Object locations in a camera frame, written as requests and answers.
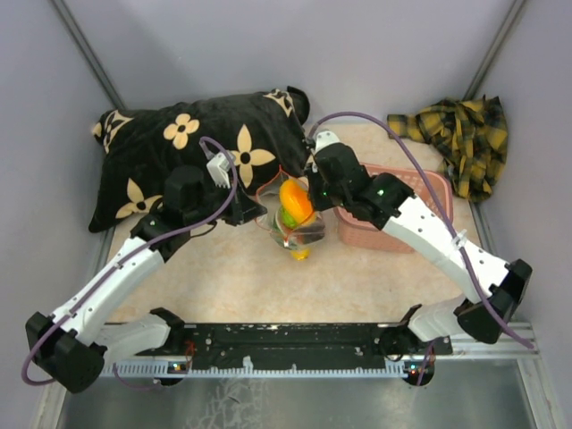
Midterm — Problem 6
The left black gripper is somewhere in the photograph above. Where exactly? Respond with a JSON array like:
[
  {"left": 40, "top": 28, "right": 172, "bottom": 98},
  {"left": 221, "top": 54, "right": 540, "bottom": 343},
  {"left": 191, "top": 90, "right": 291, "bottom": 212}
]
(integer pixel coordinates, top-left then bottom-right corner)
[{"left": 186, "top": 177, "right": 267, "bottom": 227}]

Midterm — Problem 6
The orange toy fruit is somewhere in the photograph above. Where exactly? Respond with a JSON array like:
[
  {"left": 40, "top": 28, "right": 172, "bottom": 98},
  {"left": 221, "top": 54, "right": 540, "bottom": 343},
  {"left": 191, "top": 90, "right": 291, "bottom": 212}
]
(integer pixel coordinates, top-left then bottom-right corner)
[{"left": 279, "top": 179, "right": 314, "bottom": 223}]

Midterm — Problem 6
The clear zip top bag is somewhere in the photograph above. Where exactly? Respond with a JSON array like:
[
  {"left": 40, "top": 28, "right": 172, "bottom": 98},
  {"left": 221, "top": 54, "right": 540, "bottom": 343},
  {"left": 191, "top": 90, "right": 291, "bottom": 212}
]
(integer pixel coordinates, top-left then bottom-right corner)
[{"left": 255, "top": 168, "right": 325, "bottom": 261}]

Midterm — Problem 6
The green bumpy toy fruit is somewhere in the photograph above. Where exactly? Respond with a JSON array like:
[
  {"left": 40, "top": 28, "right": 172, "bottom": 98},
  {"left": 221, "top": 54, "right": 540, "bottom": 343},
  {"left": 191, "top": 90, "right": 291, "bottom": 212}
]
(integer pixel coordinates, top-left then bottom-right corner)
[{"left": 280, "top": 208, "right": 299, "bottom": 229}]

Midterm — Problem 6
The pink plastic basket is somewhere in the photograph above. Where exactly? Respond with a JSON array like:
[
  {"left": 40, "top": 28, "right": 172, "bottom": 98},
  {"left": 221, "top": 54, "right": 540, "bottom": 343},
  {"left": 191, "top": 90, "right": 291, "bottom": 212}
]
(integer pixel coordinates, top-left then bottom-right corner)
[{"left": 334, "top": 164, "right": 453, "bottom": 255}]

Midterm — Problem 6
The yellow toy mango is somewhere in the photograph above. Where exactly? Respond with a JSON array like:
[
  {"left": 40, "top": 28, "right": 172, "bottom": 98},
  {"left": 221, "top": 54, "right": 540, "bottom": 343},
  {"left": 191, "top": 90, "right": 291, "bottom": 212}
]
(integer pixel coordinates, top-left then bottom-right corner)
[{"left": 290, "top": 248, "right": 311, "bottom": 261}]

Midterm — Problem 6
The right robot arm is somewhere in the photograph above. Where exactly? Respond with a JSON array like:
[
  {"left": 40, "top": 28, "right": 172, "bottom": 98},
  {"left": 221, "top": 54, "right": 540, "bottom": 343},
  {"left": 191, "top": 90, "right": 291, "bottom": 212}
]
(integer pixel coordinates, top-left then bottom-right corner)
[{"left": 306, "top": 142, "right": 533, "bottom": 354}]

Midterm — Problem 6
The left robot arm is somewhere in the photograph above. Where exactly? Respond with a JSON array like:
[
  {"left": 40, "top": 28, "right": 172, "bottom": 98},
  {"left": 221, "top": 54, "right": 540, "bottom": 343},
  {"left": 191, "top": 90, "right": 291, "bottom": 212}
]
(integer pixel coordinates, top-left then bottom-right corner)
[{"left": 25, "top": 166, "right": 267, "bottom": 393}]

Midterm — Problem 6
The black floral pillow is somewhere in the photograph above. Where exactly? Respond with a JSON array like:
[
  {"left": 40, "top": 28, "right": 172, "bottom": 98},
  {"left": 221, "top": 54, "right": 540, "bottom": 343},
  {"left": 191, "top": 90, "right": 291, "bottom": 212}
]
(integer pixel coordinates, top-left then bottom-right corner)
[{"left": 88, "top": 87, "right": 310, "bottom": 233}]

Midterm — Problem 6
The yellow plaid cloth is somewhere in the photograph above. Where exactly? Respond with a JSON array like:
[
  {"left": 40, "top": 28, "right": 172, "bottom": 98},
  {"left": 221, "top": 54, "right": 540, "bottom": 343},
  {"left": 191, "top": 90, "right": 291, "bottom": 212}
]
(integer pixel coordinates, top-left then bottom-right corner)
[{"left": 386, "top": 97, "right": 509, "bottom": 203}]

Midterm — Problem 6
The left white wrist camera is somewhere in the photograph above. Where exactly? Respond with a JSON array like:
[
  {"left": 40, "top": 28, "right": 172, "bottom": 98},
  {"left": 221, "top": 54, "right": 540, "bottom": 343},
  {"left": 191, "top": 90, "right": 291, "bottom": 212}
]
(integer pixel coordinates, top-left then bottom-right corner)
[{"left": 206, "top": 152, "right": 235, "bottom": 189}]

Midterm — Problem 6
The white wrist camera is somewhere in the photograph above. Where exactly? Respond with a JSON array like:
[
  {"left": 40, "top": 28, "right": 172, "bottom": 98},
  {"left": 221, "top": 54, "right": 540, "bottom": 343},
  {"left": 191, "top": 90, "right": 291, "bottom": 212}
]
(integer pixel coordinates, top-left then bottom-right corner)
[
  {"left": 206, "top": 152, "right": 235, "bottom": 189},
  {"left": 307, "top": 130, "right": 341, "bottom": 155}
]

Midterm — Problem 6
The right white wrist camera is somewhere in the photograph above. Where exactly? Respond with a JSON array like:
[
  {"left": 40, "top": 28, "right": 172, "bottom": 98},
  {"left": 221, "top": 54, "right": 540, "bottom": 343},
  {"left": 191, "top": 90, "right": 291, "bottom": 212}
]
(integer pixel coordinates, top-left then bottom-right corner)
[{"left": 307, "top": 130, "right": 341, "bottom": 155}]

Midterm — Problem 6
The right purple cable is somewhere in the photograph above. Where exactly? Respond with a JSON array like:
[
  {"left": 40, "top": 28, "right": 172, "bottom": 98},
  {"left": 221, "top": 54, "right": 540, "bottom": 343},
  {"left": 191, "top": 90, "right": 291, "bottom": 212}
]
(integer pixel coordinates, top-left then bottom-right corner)
[{"left": 310, "top": 111, "right": 535, "bottom": 388}]

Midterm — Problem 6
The purple cable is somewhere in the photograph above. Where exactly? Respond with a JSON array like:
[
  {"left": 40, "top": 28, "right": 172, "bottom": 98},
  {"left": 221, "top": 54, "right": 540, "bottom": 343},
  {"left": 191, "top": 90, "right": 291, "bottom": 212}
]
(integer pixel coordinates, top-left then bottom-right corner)
[
  {"left": 310, "top": 111, "right": 535, "bottom": 388},
  {"left": 21, "top": 136, "right": 240, "bottom": 391}
]

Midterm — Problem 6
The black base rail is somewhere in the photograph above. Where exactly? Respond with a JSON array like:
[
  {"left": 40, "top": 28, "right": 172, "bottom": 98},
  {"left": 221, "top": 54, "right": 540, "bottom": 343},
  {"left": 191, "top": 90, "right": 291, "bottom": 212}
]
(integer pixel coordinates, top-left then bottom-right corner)
[{"left": 138, "top": 323, "right": 427, "bottom": 370}]

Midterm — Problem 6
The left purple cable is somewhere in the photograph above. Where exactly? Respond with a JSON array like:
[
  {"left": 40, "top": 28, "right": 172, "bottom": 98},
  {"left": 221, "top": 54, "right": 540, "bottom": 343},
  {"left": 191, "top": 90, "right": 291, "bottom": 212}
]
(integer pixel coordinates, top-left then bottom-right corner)
[{"left": 21, "top": 136, "right": 240, "bottom": 391}]

